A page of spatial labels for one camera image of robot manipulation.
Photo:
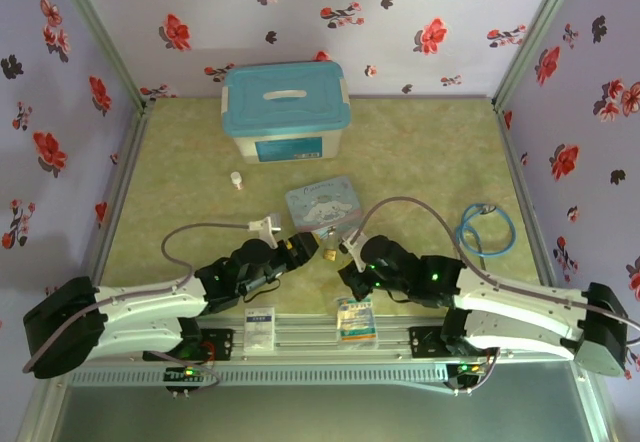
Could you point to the brass padlock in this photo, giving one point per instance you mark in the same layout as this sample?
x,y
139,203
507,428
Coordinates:
x,y
329,254

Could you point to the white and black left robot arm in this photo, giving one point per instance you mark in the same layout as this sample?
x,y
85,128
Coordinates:
x,y
150,302

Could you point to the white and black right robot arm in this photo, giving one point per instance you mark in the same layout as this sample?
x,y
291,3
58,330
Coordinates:
x,y
520,297

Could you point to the blue green wipes packet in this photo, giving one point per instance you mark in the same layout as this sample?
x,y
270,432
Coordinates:
x,y
356,322

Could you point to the blue cartoon tin box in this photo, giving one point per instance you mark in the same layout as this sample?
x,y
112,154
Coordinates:
x,y
322,202

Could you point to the white card packet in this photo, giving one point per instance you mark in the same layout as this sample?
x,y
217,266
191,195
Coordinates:
x,y
260,327

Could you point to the small white bottle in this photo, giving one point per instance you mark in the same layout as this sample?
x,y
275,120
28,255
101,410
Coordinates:
x,y
237,181

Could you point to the small green controller board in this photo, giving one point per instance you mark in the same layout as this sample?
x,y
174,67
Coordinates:
x,y
472,368
182,373

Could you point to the storage box with blue lid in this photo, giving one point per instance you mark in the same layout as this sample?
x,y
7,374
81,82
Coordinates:
x,y
285,97

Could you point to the aluminium mounting rail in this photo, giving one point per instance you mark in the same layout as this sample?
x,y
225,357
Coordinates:
x,y
310,334

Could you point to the aluminium frame side rail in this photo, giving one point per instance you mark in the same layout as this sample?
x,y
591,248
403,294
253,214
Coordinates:
x,y
120,197
525,197

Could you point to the aluminium frame post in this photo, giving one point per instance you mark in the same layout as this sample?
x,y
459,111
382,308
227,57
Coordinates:
x,y
540,32
105,37

